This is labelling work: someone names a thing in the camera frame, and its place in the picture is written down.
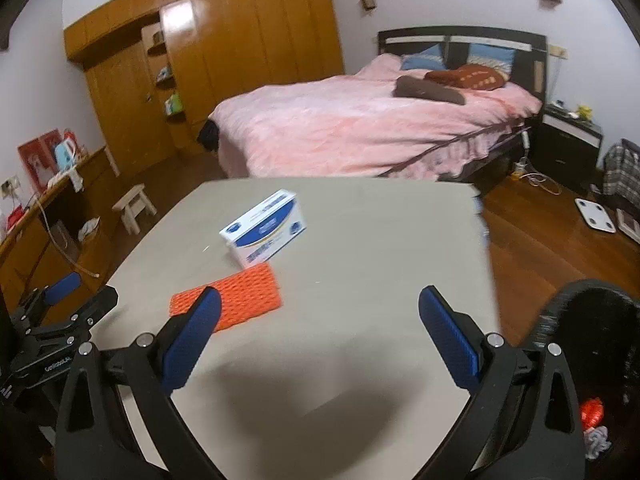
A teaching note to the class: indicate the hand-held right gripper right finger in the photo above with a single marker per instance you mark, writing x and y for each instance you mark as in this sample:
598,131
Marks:
450,340

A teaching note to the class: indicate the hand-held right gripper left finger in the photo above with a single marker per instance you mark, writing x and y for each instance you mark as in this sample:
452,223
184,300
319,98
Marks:
192,340

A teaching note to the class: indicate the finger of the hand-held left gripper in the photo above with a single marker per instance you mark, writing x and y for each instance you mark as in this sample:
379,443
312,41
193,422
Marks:
62,285
97,305

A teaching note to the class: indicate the orange foam net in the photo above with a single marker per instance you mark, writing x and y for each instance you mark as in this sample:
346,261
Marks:
250,290

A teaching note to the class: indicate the blue and white cardboard box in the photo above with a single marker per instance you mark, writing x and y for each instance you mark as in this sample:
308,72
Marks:
265,230

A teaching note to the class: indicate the red plastic bag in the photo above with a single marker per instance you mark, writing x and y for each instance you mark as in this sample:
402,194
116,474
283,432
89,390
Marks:
591,412

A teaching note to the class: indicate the black trash bin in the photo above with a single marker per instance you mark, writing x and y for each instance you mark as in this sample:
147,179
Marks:
610,340

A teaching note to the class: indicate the white plastic bag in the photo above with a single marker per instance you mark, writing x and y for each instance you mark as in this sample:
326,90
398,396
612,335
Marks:
597,442

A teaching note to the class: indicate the wooden side cabinet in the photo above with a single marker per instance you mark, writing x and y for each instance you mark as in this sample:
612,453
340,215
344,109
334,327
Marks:
45,245

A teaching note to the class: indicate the white wooden stool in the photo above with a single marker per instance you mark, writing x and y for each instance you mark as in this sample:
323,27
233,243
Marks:
132,205

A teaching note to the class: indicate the red gift bag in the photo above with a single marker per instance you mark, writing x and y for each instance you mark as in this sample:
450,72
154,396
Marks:
37,160

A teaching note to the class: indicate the light blue kettle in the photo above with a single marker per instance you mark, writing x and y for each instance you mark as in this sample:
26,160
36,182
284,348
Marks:
65,155

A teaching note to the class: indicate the white power strip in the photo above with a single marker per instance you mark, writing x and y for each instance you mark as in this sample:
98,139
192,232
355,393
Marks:
521,169

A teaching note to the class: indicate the white bathroom scale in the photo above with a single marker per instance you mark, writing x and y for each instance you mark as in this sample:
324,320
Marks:
595,215

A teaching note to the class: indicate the black clothing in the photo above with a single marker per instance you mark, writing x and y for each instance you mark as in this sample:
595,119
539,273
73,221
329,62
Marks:
210,135

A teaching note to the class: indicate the dark nightstand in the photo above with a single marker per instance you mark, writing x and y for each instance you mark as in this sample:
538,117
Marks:
565,155

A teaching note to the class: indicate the plaid bag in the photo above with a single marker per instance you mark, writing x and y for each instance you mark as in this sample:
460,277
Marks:
622,175

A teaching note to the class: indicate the bed with pink cover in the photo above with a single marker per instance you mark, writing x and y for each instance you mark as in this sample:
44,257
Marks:
340,125

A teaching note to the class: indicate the brown pillow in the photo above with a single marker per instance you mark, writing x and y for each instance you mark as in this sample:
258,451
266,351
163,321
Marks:
425,90

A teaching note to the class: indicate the red patterned pillow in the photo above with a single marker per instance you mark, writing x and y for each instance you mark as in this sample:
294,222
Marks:
470,79

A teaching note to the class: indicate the yellow toy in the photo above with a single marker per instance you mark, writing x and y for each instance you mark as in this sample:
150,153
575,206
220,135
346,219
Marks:
584,112

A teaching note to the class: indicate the plain blue pillow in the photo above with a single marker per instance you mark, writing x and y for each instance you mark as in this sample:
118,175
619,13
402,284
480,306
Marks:
422,60

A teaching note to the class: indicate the striped blue pillow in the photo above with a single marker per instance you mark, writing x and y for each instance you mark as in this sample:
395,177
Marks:
492,57

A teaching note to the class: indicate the wooden wardrobe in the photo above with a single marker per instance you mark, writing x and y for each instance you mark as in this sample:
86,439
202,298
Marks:
240,40

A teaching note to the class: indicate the white wall socket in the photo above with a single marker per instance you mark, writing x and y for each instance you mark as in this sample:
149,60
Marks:
10,187

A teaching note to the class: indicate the dark wooden bed frame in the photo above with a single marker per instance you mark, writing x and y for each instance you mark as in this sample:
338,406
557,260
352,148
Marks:
530,55

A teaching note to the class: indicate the wall outlet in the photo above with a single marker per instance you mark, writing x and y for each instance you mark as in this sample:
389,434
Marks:
558,52

